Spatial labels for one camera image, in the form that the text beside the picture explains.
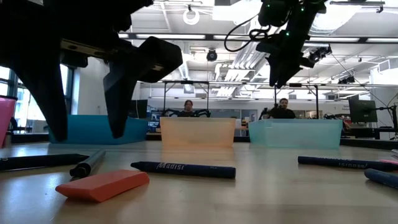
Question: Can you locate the person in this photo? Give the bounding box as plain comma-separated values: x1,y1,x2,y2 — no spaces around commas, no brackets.
267,97,297,120
177,99,200,118

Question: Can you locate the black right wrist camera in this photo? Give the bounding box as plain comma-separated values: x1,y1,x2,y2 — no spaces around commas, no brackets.
257,0,295,28

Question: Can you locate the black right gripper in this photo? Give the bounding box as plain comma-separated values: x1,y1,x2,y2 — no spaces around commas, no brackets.
255,18,313,90

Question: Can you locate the teal translucent plastic bin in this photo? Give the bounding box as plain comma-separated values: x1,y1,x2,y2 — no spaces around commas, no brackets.
248,118,344,150

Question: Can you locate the silver air duct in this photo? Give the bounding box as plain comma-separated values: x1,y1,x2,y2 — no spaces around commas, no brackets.
307,0,363,65

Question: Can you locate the black metal stand frame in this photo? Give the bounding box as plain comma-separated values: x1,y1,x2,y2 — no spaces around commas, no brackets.
272,82,320,119
162,80,211,119

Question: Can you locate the white ceiling ring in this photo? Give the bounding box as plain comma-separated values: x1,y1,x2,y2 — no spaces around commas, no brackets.
182,8,201,26

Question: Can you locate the black pen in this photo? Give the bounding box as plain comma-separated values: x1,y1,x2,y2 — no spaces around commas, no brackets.
68,149,108,180
0,152,91,172

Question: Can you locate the pinkish red plastic bin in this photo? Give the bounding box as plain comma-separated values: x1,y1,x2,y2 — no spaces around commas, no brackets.
0,95,17,149

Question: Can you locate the blue plastic bin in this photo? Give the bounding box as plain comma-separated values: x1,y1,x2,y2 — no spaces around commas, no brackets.
48,114,149,146

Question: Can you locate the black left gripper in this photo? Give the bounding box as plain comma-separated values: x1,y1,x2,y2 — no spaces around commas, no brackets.
0,0,155,142

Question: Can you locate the long ceiling light bar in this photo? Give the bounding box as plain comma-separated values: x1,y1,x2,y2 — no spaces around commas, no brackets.
118,30,398,44

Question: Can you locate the orange translucent plastic bin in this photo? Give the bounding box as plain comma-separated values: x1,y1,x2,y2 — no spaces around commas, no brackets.
159,116,237,148

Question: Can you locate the dark blue crayon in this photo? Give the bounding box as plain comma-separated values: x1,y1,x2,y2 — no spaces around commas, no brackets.
297,155,398,172
130,161,237,180
363,168,398,190

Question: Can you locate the orange eraser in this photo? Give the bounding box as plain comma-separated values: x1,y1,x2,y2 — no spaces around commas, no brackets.
55,169,151,203

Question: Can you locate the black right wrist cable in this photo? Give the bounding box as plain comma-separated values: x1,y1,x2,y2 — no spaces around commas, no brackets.
223,14,272,53

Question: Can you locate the black monitor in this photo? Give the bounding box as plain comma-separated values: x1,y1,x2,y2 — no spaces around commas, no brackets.
348,98,379,124
129,99,149,119

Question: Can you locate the large window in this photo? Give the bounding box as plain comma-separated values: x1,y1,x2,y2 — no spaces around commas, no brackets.
0,63,75,134

